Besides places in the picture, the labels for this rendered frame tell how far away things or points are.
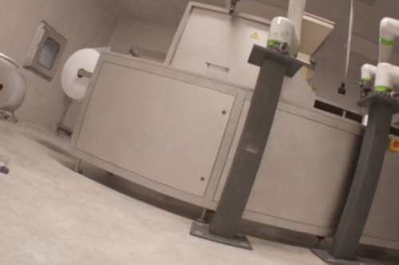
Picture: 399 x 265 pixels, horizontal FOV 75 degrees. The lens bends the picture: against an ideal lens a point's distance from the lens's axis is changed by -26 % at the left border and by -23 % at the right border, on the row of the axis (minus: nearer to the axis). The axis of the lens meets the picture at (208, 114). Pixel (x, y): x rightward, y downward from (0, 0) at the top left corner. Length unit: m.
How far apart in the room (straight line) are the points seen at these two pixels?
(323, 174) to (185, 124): 0.83
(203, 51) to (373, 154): 1.25
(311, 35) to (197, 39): 0.80
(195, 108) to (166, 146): 0.26
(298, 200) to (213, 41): 1.13
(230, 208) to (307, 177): 0.52
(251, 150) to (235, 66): 0.72
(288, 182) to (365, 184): 0.46
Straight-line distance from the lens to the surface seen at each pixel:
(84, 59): 2.49
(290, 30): 1.69
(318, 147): 1.84
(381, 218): 2.02
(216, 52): 2.11
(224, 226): 1.53
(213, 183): 1.78
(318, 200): 1.84
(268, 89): 1.56
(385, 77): 1.87
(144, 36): 6.69
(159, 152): 1.83
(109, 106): 1.97
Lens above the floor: 0.33
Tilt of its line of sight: 8 degrees up
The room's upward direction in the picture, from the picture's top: 18 degrees clockwise
